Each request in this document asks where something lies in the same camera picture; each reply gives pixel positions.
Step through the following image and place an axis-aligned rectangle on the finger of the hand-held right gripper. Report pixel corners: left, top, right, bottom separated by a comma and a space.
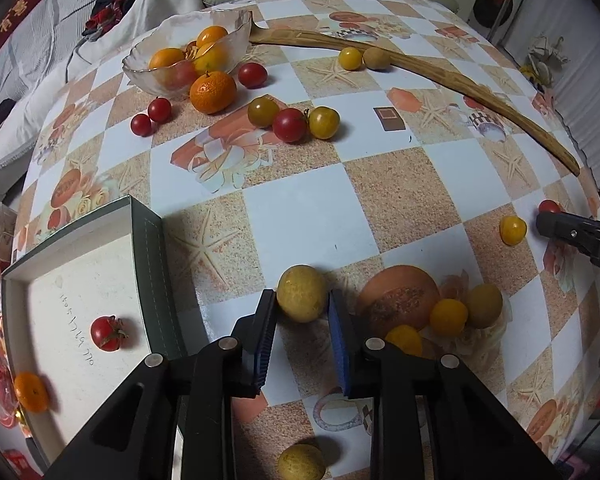
536, 211, 600, 277

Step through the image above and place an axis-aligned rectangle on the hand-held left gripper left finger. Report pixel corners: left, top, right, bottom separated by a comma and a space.
44, 288, 278, 480

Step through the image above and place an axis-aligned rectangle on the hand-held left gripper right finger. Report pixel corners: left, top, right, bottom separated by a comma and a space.
328, 288, 564, 480

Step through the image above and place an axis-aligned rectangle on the tan longan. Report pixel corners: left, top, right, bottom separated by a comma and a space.
278, 443, 327, 480
464, 283, 504, 330
362, 46, 391, 71
277, 265, 329, 324

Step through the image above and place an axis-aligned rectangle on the green cardboard box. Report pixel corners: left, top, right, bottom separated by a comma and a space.
1, 196, 189, 476

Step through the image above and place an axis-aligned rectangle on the red tomato with stem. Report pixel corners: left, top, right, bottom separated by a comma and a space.
90, 315, 129, 352

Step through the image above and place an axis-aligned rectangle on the checkered printed tablecloth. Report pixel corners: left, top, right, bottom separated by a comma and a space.
11, 0, 600, 480

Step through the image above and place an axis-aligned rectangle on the plush toy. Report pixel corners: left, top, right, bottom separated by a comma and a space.
519, 35, 570, 89

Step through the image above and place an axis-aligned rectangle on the long wooden stick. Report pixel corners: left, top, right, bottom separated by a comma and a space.
249, 10, 581, 177

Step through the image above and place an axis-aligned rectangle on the greenish yellow cherry tomato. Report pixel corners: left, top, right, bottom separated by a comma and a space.
247, 95, 281, 128

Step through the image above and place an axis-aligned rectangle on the small orange mandarin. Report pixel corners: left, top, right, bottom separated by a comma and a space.
13, 371, 49, 414

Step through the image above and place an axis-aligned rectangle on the large orange mandarin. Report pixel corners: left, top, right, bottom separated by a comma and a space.
189, 70, 237, 115

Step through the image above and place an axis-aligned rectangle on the glass bowl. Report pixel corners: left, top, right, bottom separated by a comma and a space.
121, 9, 254, 97

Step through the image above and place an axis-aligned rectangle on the white quilt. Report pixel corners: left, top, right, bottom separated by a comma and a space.
0, 0, 207, 196

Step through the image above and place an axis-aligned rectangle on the dark clothing with red print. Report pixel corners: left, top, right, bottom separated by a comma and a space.
81, 0, 153, 42

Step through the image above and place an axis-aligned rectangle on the grey striped bedding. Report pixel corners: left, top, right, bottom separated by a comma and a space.
0, 0, 181, 128

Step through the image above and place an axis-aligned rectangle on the red cloth with gold print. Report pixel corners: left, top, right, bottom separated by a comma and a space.
0, 0, 57, 54

